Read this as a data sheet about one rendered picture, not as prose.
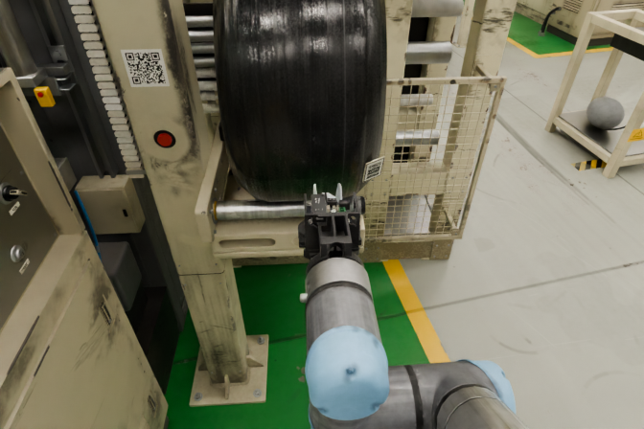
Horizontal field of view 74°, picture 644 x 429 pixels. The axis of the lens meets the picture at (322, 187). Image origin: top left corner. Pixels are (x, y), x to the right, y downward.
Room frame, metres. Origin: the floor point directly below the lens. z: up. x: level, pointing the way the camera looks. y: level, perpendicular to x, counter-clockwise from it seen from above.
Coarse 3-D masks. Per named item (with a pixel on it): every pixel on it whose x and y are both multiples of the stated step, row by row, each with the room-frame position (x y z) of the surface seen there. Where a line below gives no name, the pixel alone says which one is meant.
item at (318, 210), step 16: (320, 208) 0.42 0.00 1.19; (336, 208) 0.44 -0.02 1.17; (320, 224) 0.40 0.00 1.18; (336, 224) 0.40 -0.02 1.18; (352, 224) 0.40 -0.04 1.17; (320, 240) 0.35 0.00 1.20; (336, 240) 0.35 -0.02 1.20; (352, 240) 0.40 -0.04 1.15; (304, 256) 0.40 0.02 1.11; (320, 256) 0.34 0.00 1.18; (336, 256) 0.36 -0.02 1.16; (352, 256) 0.34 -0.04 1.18
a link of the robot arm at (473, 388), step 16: (416, 368) 0.25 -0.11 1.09; (432, 368) 0.25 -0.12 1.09; (448, 368) 0.25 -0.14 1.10; (464, 368) 0.25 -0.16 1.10; (480, 368) 0.25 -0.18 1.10; (496, 368) 0.25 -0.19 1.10; (416, 384) 0.23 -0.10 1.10; (432, 384) 0.23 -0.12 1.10; (448, 384) 0.23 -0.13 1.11; (464, 384) 0.22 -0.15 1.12; (480, 384) 0.22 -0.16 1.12; (496, 384) 0.23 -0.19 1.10; (416, 400) 0.22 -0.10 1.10; (432, 400) 0.22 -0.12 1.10; (448, 400) 0.20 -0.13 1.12; (464, 400) 0.20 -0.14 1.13; (480, 400) 0.19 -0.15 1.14; (496, 400) 0.20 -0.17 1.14; (512, 400) 0.22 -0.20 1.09; (416, 416) 0.20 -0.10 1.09; (432, 416) 0.20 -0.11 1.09; (448, 416) 0.19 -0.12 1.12; (464, 416) 0.18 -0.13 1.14; (480, 416) 0.18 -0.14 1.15; (496, 416) 0.17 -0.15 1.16; (512, 416) 0.18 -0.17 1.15
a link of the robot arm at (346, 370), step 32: (320, 288) 0.29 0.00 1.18; (352, 288) 0.29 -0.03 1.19; (320, 320) 0.25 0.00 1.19; (352, 320) 0.24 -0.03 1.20; (320, 352) 0.21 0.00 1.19; (352, 352) 0.21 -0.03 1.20; (384, 352) 0.22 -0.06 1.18; (320, 384) 0.19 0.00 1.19; (352, 384) 0.19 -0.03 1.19; (384, 384) 0.19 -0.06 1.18; (352, 416) 0.18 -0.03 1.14
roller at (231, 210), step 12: (216, 204) 0.75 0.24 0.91; (228, 204) 0.74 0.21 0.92; (240, 204) 0.74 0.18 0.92; (252, 204) 0.74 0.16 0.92; (264, 204) 0.74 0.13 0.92; (276, 204) 0.74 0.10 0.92; (288, 204) 0.74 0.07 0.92; (300, 204) 0.74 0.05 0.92; (360, 204) 0.74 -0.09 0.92; (216, 216) 0.72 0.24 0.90; (228, 216) 0.72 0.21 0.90; (240, 216) 0.72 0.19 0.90; (252, 216) 0.72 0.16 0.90; (264, 216) 0.73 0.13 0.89; (276, 216) 0.73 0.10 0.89; (288, 216) 0.73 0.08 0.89; (300, 216) 0.73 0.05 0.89
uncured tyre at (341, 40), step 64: (256, 0) 0.69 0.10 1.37; (320, 0) 0.70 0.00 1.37; (384, 0) 0.75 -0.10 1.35; (256, 64) 0.64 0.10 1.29; (320, 64) 0.64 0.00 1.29; (384, 64) 0.68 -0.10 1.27; (256, 128) 0.61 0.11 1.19; (320, 128) 0.62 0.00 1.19; (256, 192) 0.66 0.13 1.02; (320, 192) 0.66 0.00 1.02
